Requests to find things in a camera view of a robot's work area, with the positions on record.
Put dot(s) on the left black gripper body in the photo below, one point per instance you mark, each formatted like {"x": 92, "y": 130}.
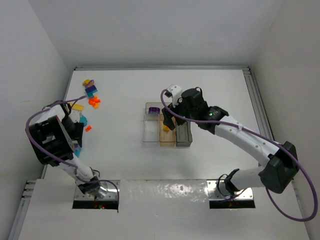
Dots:
{"x": 77, "y": 130}

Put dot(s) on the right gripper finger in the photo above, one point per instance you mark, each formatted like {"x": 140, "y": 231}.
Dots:
{"x": 179, "y": 120}
{"x": 169, "y": 122}

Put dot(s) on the purple printed lego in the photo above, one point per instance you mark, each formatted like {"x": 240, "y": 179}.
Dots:
{"x": 154, "y": 110}

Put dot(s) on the small orange lego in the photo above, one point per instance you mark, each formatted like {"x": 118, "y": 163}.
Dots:
{"x": 88, "y": 128}

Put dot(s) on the teal round lego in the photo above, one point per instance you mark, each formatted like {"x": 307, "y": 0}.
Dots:
{"x": 83, "y": 120}

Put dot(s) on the long yellow lego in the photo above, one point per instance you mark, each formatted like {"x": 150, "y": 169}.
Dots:
{"x": 77, "y": 107}

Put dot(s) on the teal 2x4 lego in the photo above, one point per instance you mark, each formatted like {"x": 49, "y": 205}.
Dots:
{"x": 77, "y": 151}

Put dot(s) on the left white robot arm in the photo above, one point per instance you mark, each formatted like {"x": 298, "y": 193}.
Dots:
{"x": 53, "y": 135}

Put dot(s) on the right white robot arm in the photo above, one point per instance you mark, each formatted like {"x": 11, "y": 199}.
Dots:
{"x": 276, "y": 166}

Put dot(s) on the grey plastic container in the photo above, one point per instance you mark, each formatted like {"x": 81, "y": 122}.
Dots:
{"x": 184, "y": 136}

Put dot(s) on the amber plastic container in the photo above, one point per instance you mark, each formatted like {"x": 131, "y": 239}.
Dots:
{"x": 166, "y": 139}

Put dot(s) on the clear rear container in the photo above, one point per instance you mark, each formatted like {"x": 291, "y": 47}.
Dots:
{"x": 156, "y": 104}

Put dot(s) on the clear front-left container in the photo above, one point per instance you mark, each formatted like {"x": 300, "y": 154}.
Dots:
{"x": 151, "y": 132}

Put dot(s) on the orange lego cluster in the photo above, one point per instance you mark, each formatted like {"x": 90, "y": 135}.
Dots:
{"x": 94, "y": 101}

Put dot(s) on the teal square lego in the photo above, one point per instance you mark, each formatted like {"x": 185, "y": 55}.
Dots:
{"x": 90, "y": 95}

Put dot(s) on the white front cover panel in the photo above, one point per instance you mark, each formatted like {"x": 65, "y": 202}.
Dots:
{"x": 153, "y": 210}

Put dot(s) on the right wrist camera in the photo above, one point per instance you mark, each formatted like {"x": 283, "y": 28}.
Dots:
{"x": 174, "y": 91}

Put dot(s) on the rear aluminium rail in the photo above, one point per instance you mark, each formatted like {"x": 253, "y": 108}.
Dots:
{"x": 162, "y": 67}

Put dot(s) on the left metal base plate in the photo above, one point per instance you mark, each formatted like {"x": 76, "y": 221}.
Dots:
{"x": 105, "y": 191}

